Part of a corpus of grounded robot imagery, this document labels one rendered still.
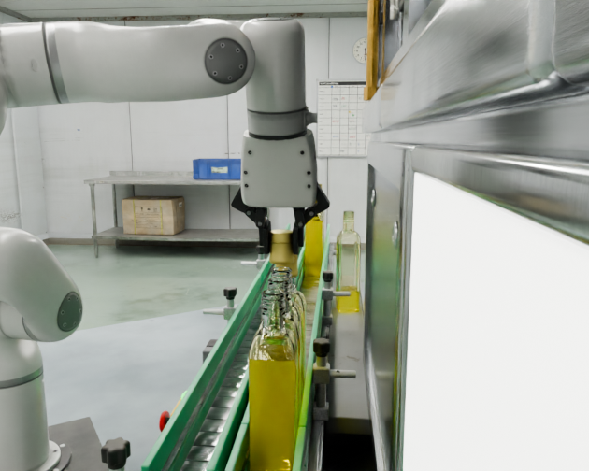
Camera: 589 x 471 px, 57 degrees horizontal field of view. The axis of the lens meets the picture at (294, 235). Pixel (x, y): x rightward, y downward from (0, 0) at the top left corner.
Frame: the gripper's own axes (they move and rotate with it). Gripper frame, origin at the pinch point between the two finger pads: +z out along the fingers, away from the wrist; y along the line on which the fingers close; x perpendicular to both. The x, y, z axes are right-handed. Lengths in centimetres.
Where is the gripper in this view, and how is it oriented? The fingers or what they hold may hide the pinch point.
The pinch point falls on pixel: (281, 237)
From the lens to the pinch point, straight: 75.7
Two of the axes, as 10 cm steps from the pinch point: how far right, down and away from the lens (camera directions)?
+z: 0.3, 9.1, 4.2
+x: -1.0, 4.2, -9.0
